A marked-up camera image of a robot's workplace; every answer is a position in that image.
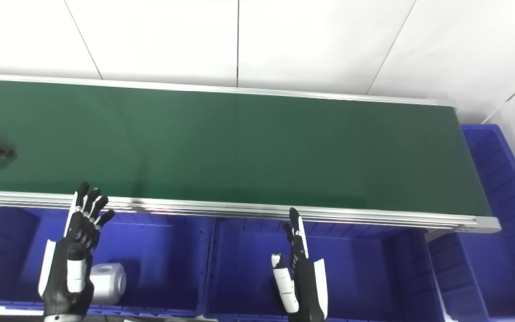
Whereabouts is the blue plastic bin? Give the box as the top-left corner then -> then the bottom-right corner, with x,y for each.
204,218 -> 441,322
0,206 -> 215,318
427,124 -> 515,322

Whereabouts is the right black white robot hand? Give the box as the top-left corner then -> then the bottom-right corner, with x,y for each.
271,207 -> 329,322

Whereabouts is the white cylindrical part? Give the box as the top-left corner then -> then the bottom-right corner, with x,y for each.
89,263 -> 127,306

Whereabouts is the green conveyor belt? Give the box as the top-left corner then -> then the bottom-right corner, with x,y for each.
0,73 -> 502,234
0,80 -> 493,217

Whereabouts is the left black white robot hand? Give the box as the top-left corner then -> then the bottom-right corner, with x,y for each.
38,181 -> 116,319

